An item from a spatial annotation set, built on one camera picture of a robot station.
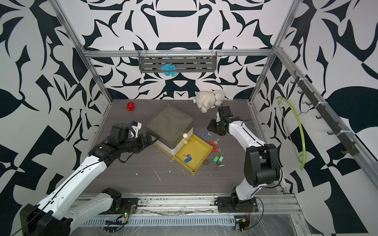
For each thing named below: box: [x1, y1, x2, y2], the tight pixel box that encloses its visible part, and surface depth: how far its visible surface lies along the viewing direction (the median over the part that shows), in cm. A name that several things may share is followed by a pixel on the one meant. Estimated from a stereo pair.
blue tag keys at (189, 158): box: [182, 153, 193, 164], surface depth 91 cm
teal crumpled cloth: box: [160, 62, 178, 77], surface depth 93 cm
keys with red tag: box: [209, 138, 221, 153], surface depth 98 cm
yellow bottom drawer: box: [172, 133, 214, 176], surface depth 93 cm
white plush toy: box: [195, 89, 225, 114], surface depth 113 cm
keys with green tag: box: [212, 155, 221, 170], surface depth 91 cm
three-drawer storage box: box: [144, 104, 194, 159], surface depth 81 cm
